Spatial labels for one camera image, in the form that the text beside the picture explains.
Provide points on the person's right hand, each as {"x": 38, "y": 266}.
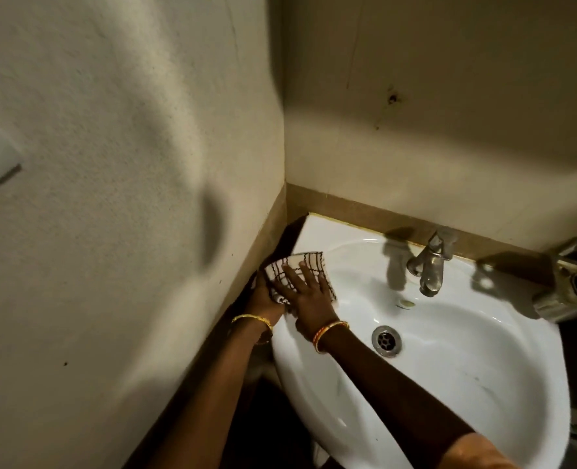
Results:
{"x": 310, "y": 302}

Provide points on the person's left hand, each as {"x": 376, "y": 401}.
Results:
{"x": 261, "y": 300}

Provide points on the checked cleaning cloth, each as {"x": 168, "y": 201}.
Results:
{"x": 313, "y": 263}

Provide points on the white ceramic wash basin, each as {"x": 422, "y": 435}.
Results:
{"x": 464, "y": 366}

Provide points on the person's left forearm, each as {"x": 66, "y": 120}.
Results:
{"x": 215, "y": 400}

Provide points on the person's right forearm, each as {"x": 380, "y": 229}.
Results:
{"x": 396, "y": 390}

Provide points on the steel basin tap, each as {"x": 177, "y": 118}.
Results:
{"x": 432, "y": 268}

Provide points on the gold bangle with red stones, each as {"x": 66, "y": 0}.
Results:
{"x": 254, "y": 317}

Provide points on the steel wall tumbler holder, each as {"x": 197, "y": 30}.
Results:
{"x": 569, "y": 283}

